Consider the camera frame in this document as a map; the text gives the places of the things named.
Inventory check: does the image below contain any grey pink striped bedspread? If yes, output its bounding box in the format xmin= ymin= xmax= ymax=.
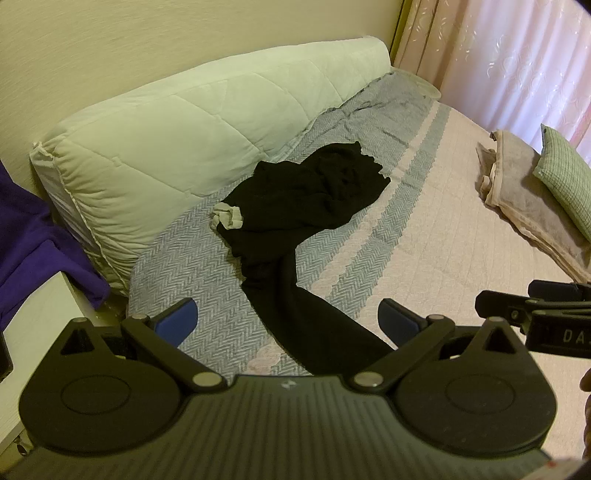
xmin=124 ymin=69 xmax=591 ymax=377

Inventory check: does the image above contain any folded beige blanket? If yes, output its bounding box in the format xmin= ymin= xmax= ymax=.
xmin=475 ymin=129 xmax=591 ymax=283

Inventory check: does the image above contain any green checked pillow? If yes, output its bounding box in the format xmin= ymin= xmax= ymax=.
xmin=533 ymin=124 xmax=591 ymax=241

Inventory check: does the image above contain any pink curtain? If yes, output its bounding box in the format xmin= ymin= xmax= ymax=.
xmin=392 ymin=0 xmax=591 ymax=162

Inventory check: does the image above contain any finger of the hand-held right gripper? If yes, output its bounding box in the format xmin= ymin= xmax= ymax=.
xmin=527 ymin=280 xmax=591 ymax=304
xmin=475 ymin=289 xmax=549 ymax=331

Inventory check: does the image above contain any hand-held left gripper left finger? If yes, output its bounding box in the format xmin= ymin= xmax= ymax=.
xmin=58 ymin=298 xmax=228 ymax=395

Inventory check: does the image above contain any small white cloth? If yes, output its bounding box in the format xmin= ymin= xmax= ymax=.
xmin=475 ymin=143 xmax=499 ymax=197

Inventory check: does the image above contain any purple cloth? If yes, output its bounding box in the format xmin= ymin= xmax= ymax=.
xmin=0 ymin=159 xmax=112 ymax=326

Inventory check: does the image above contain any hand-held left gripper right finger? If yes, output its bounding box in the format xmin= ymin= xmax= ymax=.
xmin=349 ymin=298 xmax=528 ymax=394

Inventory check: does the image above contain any white nightstand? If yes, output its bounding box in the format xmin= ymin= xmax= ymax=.
xmin=0 ymin=270 xmax=125 ymax=453

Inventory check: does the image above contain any black sweater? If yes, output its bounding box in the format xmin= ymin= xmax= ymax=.
xmin=210 ymin=141 xmax=402 ymax=376

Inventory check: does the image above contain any white quilted duvet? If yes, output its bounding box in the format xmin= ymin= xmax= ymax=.
xmin=30 ymin=37 xmax=392 ymax=296

